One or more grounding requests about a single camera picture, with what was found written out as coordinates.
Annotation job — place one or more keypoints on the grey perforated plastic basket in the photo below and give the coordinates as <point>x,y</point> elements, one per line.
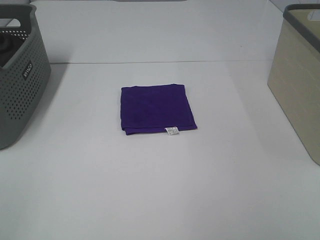
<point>24,70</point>

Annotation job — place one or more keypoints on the purple towel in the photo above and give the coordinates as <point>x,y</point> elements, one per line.
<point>153,109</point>

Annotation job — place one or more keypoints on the beige basket with grey rim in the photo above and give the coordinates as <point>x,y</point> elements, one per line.
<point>294,77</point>

